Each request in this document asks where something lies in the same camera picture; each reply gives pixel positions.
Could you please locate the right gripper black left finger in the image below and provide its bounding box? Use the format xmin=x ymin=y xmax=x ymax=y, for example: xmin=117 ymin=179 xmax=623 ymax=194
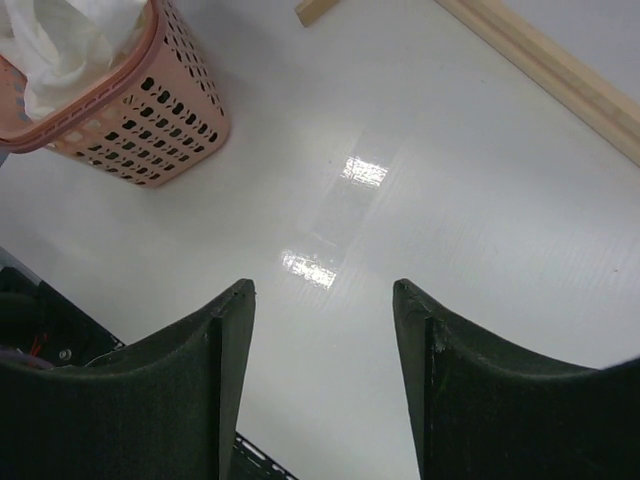
xmin=1 ymin=279 xmax=256 ymax=479

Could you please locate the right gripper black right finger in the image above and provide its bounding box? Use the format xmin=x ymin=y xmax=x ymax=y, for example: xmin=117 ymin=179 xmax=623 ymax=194
xmin=393 ymin=279 xmax=639 ymax=479

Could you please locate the white shirt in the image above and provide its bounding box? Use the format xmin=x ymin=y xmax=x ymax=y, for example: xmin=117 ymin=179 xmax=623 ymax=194
xmin=1 ymin=0 xmax=147 ymax=121

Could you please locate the pink plastic laundry basket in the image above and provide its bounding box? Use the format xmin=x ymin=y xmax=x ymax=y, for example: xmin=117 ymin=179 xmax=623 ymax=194
xmin=1 ymin=1 xmax=230 ymax=187

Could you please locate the wooden clothes rack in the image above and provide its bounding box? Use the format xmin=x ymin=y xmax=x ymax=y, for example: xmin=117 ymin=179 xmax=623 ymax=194
xmin=294 ymin=0 xmax=640 ymax=166

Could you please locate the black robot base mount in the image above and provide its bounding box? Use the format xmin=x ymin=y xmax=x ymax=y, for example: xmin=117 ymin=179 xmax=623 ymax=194
xmin=0 ymin=267 xmax=301 ymax=480

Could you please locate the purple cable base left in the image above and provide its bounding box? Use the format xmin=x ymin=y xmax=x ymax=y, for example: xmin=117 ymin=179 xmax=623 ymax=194
xmin=0 ymin=350 xmax=54 ymax=370

